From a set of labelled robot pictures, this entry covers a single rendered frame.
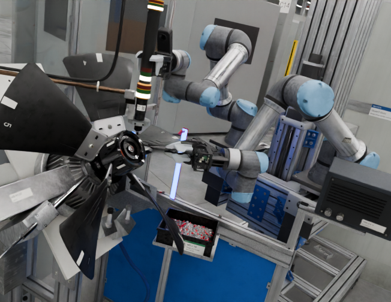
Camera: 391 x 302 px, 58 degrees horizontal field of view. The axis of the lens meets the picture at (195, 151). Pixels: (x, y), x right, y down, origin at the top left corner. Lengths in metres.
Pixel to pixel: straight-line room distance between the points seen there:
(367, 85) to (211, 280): 1.71
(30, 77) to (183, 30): 3.37
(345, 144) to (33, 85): 1.08
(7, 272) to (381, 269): 2.52
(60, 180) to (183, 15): 3.33
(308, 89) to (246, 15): 4.29
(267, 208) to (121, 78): 1.00
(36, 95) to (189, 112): 4.31
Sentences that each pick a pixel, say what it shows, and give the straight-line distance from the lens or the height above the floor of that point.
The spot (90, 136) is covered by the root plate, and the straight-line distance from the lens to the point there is 1.02.
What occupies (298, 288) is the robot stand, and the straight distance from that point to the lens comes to 2.40.
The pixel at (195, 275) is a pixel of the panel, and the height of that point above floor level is 0.54.
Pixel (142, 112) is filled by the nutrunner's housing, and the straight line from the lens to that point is 1.10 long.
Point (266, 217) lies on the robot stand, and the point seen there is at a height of 0.76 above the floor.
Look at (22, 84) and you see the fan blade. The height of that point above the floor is 1.38.
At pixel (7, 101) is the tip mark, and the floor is 1.35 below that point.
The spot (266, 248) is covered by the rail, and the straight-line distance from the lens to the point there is 1.47.
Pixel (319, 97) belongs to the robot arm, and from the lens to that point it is 1.25.
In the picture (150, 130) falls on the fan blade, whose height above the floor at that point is 1.19.
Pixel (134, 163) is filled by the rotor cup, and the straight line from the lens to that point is 1.02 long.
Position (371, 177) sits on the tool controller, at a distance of 1.29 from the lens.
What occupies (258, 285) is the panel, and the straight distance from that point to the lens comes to 1.59.
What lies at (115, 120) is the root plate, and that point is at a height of 1.27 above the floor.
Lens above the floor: 1.59
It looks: 20 degrees down
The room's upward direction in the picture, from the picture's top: 12 degrees clockwise
